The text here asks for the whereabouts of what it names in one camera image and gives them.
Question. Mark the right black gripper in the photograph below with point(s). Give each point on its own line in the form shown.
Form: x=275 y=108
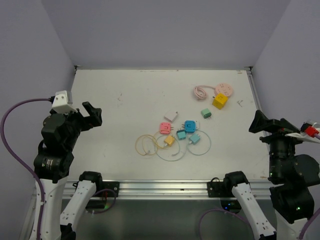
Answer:
x=279 y=127

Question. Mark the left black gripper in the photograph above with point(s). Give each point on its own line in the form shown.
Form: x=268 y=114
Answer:
x=95 y=119

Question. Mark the yellow cube socket adapter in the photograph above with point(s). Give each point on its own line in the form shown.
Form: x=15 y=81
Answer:
x=219 y=101

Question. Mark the round pink power strip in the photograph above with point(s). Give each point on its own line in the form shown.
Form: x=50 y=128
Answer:
x=223 y=88

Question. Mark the green plug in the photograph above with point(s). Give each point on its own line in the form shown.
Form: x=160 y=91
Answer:
x=206 y=113

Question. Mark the white socket adapter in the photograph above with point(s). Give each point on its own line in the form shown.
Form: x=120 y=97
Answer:
x=197 y=123

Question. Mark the light blue charger plug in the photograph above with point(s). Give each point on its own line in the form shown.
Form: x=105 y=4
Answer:
x=194 y=139

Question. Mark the pink socket adapter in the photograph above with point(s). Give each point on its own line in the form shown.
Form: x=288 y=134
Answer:
x=165 y=128

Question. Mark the blue power socket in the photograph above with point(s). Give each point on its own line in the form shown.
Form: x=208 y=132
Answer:
x=190 y=126

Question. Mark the white usb charger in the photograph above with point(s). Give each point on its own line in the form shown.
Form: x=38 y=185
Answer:
x=171 y=116

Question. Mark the yellow charger plug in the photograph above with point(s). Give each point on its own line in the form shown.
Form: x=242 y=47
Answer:
x=168 y=141

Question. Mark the teal charger plug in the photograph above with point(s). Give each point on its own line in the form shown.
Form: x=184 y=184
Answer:
x=181 y=134

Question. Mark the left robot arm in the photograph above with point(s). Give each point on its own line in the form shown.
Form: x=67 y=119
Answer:
x=52 y=164

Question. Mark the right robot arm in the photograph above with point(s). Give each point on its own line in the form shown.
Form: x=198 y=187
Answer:
x=291 y=176

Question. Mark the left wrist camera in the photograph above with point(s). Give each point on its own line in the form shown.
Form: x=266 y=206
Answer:
x=63 y=103

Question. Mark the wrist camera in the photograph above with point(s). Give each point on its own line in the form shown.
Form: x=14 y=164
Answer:
x=309 y=132
x=63 y=103

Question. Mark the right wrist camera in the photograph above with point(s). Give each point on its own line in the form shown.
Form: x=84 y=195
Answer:
x=309 y=132

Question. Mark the left black mount plate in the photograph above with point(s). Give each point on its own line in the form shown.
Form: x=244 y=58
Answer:
x=113 y=189

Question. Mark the black mount plate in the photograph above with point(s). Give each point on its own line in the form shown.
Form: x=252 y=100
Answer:
x=113 y=189
x=216 y=189

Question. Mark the right black mount plate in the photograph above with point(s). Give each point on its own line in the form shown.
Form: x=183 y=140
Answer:
x=216 y=189

